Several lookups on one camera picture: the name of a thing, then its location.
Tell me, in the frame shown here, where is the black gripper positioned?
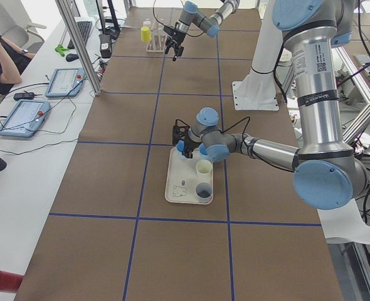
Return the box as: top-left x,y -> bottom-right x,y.
163,22 -> 188,61
182,134 -> 201,159

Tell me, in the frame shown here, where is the blue plastic cup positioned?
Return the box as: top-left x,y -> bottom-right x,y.
176,140 -> 187,160
198,144 -> 209,160

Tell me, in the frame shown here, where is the yellow plastic cup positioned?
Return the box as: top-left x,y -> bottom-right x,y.
140,26 -> 152,43

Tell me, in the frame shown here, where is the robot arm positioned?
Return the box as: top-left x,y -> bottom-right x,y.
163,0 -> 240,61
184,1 -> 367,216

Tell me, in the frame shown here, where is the pale green plastic cup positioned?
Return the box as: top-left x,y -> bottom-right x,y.
196,159 -> 213,178

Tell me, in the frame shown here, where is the grey plastic cup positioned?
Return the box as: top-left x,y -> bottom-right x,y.
195,182 -> 213,203

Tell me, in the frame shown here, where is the white plastic tray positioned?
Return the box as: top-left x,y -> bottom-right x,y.
165,147 -> 214,204

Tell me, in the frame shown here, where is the black keyboard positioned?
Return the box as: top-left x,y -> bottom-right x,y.
76,21 -> 92,45

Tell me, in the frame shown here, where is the black computer mouse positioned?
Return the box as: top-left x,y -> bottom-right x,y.
65,53 -> 78,62

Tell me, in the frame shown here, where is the blue teach pendant far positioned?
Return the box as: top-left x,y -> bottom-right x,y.
45,68 -> 85,98

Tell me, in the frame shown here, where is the blue teach pendant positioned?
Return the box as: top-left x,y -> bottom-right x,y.
0,99 -> 50,138
45,68 -> 85,98

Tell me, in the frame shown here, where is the green plastic tool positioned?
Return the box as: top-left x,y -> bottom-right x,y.
55,44 -> 69,57

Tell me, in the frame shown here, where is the black handheld remote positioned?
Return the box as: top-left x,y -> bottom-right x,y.
13,92 -> 36,101

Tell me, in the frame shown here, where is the blue teach pendant near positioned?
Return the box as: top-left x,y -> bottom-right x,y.
0,99 -> 50,138

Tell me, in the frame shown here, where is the seated person black shirt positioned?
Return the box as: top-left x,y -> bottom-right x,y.
0,35 -> 35,95

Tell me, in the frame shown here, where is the white paper sheet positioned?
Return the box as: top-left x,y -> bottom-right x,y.
317,199 -> 370,245

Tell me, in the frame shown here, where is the red cylinder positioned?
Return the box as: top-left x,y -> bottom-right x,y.
0,270 -> 24,293

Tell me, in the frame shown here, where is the white wire cup rack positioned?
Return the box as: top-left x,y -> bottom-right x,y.
146,26 -> 167,53

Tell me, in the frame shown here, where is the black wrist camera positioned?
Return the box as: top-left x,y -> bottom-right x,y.
172,119 -> 190,145

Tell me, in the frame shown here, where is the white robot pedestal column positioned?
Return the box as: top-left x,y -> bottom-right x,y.
232,1 -> 283,111

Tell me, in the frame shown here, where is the aluminium frame post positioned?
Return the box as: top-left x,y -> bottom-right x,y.
55,0 -> 102,96

